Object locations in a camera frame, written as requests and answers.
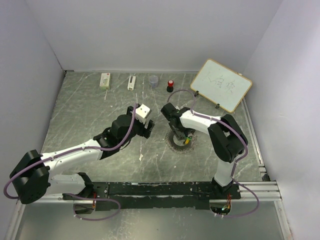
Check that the white stapler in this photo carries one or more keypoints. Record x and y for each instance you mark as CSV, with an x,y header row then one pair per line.
x,y
131,83

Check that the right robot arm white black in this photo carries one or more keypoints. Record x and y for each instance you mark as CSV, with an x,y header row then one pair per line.
x,y
227,138

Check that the small whiteboard yellow frame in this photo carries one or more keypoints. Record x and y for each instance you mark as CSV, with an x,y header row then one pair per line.
x,y
221,85

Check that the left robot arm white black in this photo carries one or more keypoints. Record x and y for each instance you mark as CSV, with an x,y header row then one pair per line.
x,y
37,175

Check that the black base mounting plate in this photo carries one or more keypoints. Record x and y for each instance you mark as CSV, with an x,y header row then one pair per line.
x,y
149,195

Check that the red black stamp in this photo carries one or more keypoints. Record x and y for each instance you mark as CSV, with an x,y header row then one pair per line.
x,y
170,86

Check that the green white staples box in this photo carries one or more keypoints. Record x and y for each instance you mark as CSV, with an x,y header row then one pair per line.
x,y
104,83

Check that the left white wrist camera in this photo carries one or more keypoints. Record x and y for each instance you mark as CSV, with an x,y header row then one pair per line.
x,y
142,112

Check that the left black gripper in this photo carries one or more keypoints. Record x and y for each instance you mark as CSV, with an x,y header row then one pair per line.
x,y
143,131

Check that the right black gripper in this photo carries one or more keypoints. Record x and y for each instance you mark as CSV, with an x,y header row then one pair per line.
x,y
180,135

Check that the yellow tagged key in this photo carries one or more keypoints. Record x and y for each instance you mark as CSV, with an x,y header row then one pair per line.
x,y
186,142

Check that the aluminium rail frame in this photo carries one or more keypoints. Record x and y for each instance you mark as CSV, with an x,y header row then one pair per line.
x,y
258,215

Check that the clear cup of paperclips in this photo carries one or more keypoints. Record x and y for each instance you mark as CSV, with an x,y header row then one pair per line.
x,y
153,81

